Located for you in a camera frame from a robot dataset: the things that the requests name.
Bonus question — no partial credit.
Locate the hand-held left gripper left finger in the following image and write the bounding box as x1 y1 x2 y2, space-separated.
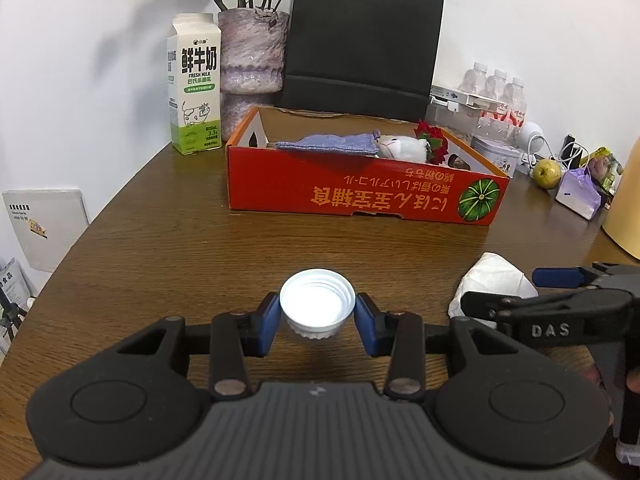
117 292 281 401

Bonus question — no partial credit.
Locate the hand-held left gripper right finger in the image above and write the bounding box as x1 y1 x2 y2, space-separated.
355 292 521 401

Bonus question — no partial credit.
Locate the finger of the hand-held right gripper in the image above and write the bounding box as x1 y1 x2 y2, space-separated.
531 261 640 291
460 286 626 329

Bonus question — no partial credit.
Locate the white tissue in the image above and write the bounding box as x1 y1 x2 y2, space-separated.
447 252 538 321

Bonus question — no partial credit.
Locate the white bottle cap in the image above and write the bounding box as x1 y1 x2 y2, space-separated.
279 269 357 342

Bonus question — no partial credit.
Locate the red cardboard box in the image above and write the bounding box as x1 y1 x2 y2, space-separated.
225 106 511 228

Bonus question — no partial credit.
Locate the red artificial rose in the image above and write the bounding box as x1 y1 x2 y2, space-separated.
414 120 450 166

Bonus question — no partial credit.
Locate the white yellow plush alpaca toy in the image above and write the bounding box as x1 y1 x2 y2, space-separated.
372 130 431 161

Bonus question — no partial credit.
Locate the lilac drawstring bag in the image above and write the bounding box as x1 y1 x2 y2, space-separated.
275 132 382 158

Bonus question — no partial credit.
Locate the purple tissue pack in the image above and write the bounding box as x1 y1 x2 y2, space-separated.
555 167 613 220

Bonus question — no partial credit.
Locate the yellow thermos jug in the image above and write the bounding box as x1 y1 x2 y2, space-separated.
601 137 640 261

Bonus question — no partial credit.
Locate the yellow green apple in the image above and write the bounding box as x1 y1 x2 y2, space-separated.
532 158 563 190

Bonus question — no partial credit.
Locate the yellow snack packet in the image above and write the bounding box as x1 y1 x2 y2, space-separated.
587 147 625 193

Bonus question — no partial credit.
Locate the black power adapter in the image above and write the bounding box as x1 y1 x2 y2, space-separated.
560 135 583 167

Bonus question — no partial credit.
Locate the pale tin box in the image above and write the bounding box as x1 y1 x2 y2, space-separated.
471 135 521 178

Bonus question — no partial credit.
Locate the small white fan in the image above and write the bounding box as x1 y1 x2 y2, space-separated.
517 121 546 166

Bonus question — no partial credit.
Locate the clear water bottle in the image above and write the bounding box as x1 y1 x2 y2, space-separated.
502 77 528 128
482 69 508 106
459 62 488 97

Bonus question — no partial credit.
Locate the clear seed container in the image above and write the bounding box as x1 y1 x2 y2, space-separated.
427 99 483 143

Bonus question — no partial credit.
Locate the white board with sticker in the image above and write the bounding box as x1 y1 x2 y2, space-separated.
2 189 91 273

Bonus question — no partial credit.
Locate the white green milk carton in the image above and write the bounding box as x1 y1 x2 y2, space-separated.
166 14 222 157

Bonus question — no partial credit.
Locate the white food bag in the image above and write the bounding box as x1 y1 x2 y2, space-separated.
0 258 36 306

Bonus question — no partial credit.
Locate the mottled purple vase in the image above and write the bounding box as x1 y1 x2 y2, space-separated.
217 8 291 143

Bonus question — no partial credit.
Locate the black paper bag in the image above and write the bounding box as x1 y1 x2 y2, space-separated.
280 0 446 123

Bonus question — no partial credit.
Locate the white charging cable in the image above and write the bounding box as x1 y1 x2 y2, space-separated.
525 132 591 168

